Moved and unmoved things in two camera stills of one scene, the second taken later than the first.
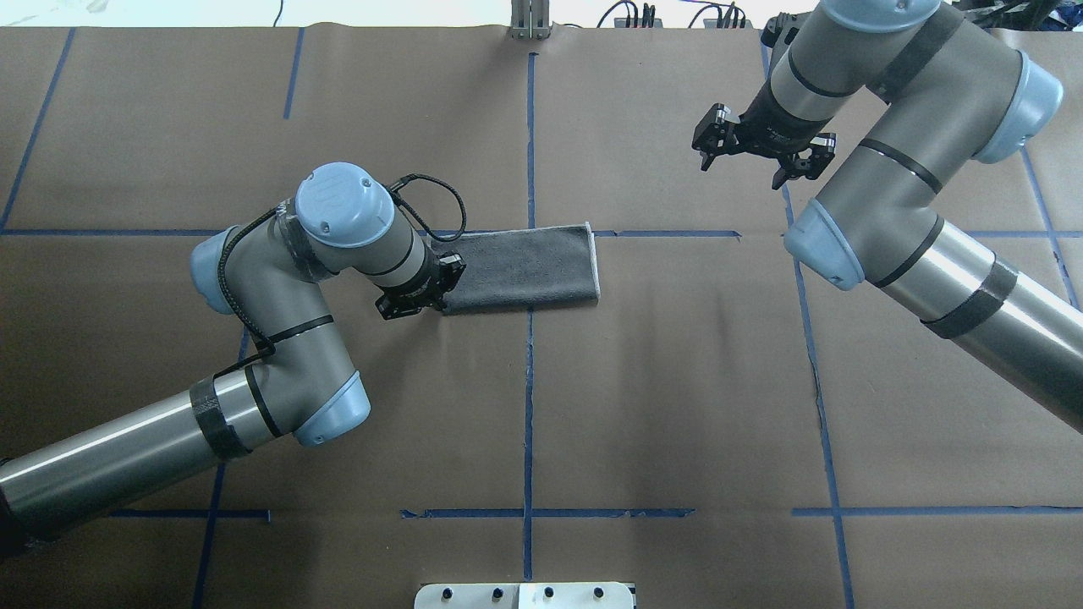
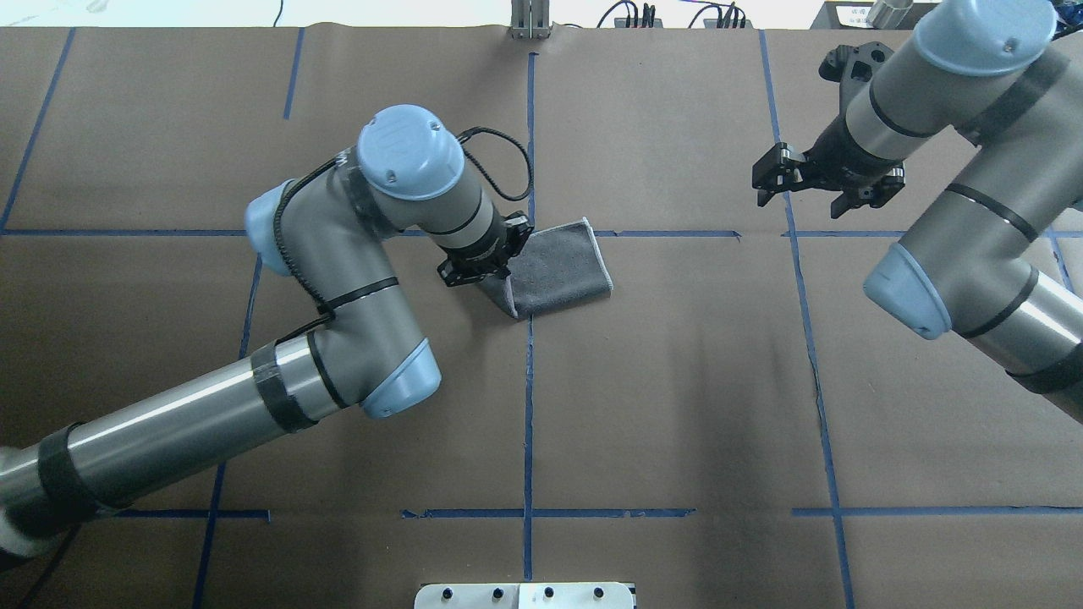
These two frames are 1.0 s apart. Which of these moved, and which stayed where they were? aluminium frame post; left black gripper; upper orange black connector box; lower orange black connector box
Moved: left black gripper
Stayed: upper orange black connector box; lower orange black connector box; aluminium frame post
